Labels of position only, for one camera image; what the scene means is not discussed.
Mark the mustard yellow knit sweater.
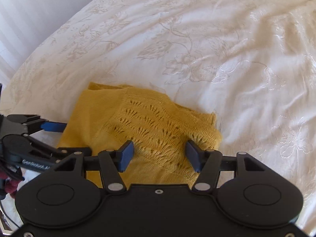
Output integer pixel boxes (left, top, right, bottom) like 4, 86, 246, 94
58, 82, 222, 186

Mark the red knit sleeve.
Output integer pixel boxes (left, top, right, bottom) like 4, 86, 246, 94
1, 171, 24, 200

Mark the white embroidered bedspread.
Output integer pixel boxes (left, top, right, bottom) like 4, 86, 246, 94
1, 0, 315, 235

